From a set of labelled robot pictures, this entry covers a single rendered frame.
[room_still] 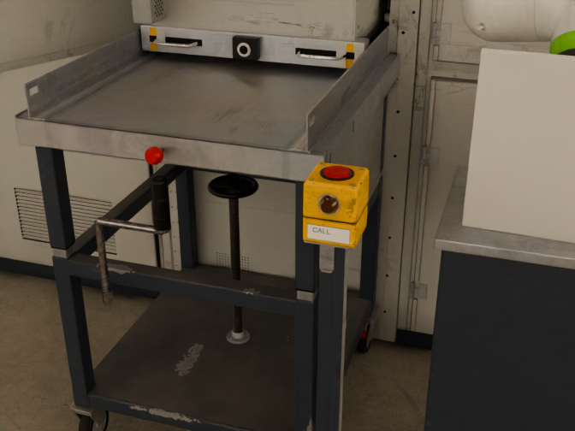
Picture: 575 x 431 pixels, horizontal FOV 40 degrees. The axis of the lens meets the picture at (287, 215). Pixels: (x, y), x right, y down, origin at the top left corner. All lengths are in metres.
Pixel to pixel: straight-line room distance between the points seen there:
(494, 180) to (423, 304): 0.97
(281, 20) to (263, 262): 0.80
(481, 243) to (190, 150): 0.54
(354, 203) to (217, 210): 1.21
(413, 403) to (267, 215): 0.65
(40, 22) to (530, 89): 1.20
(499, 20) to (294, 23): 0.54
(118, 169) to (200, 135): 0.94
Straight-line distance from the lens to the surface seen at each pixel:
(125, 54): 1.89
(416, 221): 2.13
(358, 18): 1.79
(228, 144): 1.41
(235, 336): 2.03
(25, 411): 2.19
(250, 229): 2.28
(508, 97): 1.26
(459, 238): 1.31
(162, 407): 1.85
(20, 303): 2.63
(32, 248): 2.68
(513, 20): 1.42
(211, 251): 2.37
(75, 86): 1.72
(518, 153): 1.29
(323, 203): 1.11
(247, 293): 1.56
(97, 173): 2.41
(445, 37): 1.94
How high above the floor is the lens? 1.36
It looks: 27 degrees down
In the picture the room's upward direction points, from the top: straight up
